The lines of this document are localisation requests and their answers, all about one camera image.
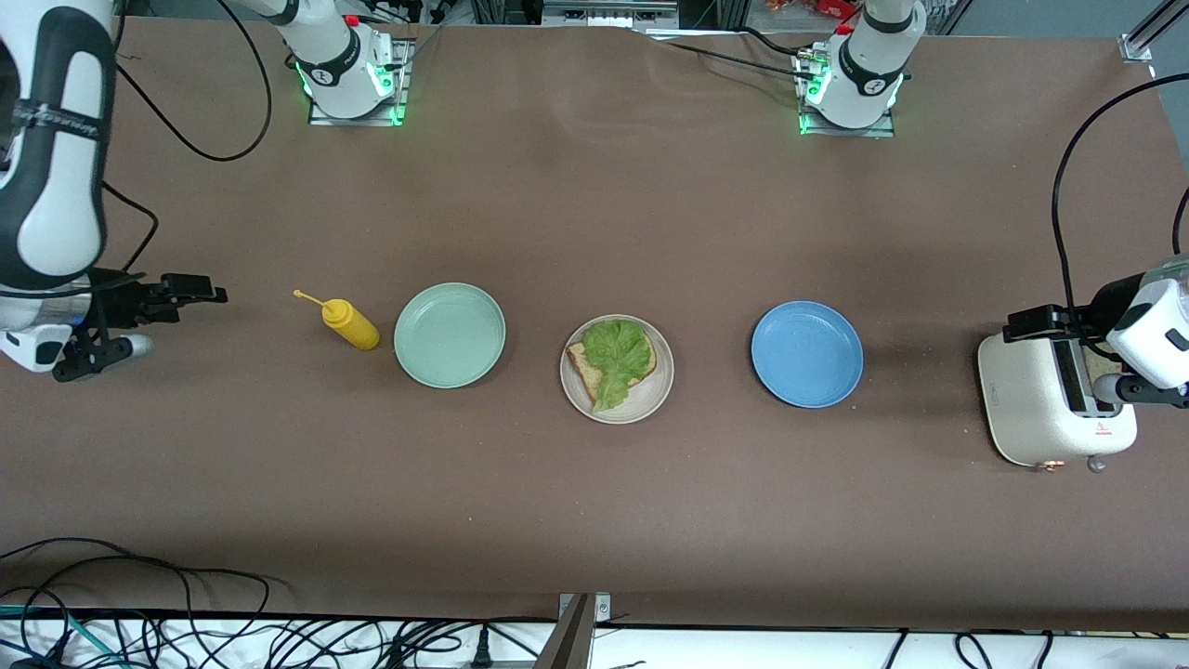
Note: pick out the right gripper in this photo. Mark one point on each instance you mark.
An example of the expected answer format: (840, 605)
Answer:
(119, 299)

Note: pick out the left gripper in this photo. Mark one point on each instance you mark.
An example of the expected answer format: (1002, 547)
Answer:
(1103, 303)

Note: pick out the brown bread slice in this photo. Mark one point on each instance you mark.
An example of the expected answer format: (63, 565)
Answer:
(1107, 364)
(581, 364)

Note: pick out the beige plate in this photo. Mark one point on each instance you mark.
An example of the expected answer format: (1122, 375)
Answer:
(646, 400)

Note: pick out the green lettuce leaf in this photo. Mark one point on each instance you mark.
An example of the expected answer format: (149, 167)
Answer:
(615, 358)

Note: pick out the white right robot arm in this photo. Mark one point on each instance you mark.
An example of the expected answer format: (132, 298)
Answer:
(56, 214)

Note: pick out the blue plate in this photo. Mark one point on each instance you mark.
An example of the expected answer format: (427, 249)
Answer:
(806, 353)

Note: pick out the mint green plate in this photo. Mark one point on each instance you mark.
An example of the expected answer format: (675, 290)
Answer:
(450, 334)

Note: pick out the white toaster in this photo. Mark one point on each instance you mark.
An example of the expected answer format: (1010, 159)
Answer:
(1022, 400)

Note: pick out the yellow mustard squeeze bottle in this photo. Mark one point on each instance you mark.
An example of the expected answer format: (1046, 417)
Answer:
(353, 325)

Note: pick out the red snack packets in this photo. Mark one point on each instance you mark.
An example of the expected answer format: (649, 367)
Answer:
(817, 7)

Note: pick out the white ledge board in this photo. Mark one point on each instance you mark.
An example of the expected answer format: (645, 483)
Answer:
(743, 650)

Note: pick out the black power plug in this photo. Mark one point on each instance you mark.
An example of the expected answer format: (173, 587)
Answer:
(480, 650)

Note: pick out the silver metal device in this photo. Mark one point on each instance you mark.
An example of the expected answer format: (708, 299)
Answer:
(608, 14)

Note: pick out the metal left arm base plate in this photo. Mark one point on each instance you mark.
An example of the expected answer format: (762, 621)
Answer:
(850, 133)

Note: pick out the aluminium frame profile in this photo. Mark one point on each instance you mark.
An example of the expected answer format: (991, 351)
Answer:
(1141, 42)

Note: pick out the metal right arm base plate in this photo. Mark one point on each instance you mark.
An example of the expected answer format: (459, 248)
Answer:
(402, 84)

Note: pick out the aluminium bracket profile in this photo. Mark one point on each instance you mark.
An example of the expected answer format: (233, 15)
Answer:
(576, 632)

